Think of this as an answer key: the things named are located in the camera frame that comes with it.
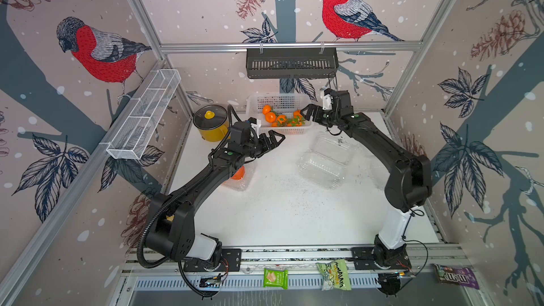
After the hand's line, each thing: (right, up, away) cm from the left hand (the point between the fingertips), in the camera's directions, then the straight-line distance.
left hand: (282, 137), depth 80 cm
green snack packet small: (-3, -47, -10) cm, 48 cm away
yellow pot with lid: (-35, +7, +23) cm, 43 cm away
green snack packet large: (+18, -46, -10) cm, 51 cm away
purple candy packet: (+60, -46, -11) cm, 76 cm away
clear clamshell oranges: (-16, -19, +6) cm, 26 cm away
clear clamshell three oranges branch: (+21, -14, +18) cm, 31 cm away
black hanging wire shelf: (+5, +37, +24) cm, 44 cm away
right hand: (+12, +11, +9) cm, 19 cm away
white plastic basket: (-1, +12, +39) cm, 41 cm away
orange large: (-18, -16, +9) cm, 26 cm away
